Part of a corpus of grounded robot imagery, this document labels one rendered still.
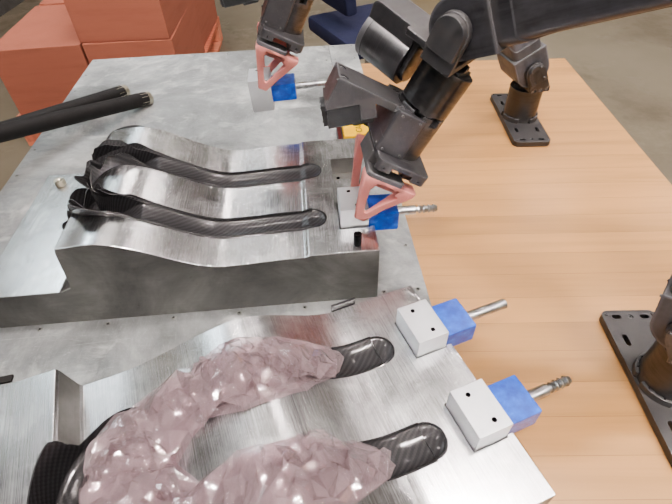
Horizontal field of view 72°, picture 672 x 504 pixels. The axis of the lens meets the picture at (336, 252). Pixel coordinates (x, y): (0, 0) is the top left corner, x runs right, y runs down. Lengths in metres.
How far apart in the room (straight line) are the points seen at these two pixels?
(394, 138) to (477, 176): 0.37
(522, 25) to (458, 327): 0.30
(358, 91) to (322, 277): 0.23
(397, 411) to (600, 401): 0.24
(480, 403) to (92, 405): 0.37
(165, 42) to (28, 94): 0.75
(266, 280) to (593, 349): 0.41
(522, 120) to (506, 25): 0.58
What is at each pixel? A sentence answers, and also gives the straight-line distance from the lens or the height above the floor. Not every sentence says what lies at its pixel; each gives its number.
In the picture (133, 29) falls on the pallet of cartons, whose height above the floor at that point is 0.54.
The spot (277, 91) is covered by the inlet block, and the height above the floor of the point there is 0.94.
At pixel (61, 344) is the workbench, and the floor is 0.80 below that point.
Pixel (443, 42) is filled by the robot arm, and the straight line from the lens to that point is 0.47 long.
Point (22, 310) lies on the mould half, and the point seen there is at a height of 0.83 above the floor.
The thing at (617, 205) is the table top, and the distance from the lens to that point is 0.89.
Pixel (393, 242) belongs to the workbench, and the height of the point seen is 0.80.
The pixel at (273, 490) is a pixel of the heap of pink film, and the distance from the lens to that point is 0.39.
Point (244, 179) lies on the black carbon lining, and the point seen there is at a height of 0.88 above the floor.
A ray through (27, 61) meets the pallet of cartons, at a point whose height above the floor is 0.43.
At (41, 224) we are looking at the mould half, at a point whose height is 0.86.
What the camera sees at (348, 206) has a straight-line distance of 0.59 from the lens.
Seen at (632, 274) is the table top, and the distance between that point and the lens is 0.77.
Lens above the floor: 1.29
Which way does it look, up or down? 45 degrees down
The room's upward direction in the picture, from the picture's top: 2 degrees counter-clockwise
